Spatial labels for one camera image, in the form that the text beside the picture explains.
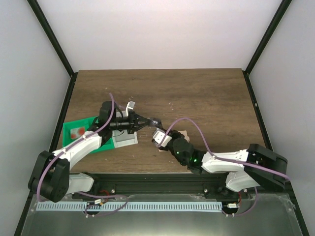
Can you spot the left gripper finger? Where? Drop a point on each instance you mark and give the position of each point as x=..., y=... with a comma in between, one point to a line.
x=140, y=119
x=139, y=126

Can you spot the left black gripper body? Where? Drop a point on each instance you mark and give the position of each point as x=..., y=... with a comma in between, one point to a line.
x=129, y=125

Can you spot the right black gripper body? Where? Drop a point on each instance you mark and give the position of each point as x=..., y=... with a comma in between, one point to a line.
x=173, y=133

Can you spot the black vip card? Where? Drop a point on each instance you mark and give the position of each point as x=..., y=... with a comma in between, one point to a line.
x=155, y=122

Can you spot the beige card holder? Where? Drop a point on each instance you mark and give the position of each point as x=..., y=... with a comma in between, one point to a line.
x=186, y=137

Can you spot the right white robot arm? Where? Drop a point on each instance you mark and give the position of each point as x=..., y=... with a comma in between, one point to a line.
x=255, y=166

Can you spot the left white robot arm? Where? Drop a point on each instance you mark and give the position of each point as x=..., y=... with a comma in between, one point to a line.
x=64, y=159

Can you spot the red white card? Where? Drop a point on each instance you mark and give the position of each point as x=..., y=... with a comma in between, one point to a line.
x=75, y=133

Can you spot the white plastic bin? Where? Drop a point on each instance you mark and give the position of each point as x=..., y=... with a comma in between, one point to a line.
x=123, y=139

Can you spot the green plastic bin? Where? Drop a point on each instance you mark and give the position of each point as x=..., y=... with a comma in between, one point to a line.
x=86, y=122

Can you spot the light blue slotted strip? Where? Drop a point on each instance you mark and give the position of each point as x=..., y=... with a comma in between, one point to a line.
x=133, y=206

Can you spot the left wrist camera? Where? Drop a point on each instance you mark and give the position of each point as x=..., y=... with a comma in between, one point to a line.
x=129, y=108

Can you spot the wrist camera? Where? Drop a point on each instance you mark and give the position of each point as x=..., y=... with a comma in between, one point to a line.
x=129, y=108
x=160, y=139

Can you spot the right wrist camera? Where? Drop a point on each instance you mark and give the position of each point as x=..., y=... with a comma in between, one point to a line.
x=160, y=139

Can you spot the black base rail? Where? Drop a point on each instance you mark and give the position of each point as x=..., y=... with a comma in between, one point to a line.
x=209, y=185

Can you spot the left black frame post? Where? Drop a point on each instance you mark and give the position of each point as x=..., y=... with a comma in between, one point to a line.
x=50, y=35

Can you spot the black frame post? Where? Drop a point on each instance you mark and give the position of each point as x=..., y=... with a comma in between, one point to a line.
x=280, y=12
x=50, y=35

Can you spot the right black frame post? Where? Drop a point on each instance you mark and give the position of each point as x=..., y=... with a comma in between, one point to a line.
x=280, y=12

